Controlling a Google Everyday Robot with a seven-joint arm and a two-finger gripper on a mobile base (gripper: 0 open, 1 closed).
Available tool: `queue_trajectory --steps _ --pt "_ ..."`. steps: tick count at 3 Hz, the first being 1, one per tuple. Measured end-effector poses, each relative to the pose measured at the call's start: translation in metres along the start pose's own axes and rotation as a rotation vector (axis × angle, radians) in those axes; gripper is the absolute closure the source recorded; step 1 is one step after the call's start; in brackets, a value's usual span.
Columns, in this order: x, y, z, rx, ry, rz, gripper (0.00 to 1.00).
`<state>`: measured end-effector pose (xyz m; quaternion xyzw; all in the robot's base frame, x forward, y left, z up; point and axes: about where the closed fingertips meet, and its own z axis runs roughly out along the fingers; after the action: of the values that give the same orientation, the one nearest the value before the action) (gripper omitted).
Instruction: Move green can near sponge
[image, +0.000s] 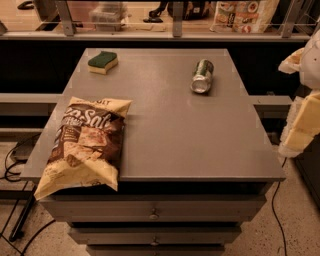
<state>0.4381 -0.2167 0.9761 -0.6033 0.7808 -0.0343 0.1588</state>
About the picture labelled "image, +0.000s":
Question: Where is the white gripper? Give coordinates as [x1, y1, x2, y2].
[278, 30, 320, 158]

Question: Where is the green soda can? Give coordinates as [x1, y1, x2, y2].
[191, 59, 214, 94]

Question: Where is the green and yellow sponge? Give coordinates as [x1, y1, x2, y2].
[88, 51, 118, 74]

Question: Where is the colourful snack bag on shelf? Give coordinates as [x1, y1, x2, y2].
[210, 0, 280, 33]

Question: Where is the grey drawer cabinet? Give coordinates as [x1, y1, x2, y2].
[22, 49, 285, 256]

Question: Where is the black object on shelf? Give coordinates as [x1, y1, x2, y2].
[143, 2, 168, 23]

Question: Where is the top drawer knob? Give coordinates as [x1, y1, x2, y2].
[149, 209, 159, 220]

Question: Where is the drawer knob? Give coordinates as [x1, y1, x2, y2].
[150, 236, 159, 246]
[149, 209, 159, 220]

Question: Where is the clear plastic container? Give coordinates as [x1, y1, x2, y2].
[89, 1, 127, 32]

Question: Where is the sea salt chips bag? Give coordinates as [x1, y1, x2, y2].
[35, 97, 131, 200]

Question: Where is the black cable right floor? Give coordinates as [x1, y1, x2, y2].
[270, 156, 289, 256]

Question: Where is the metal shelf rail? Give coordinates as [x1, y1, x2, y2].
[0, 0, 320, 42]

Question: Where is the black cables left floor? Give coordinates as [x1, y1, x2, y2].
[0, 133, 56, 256]

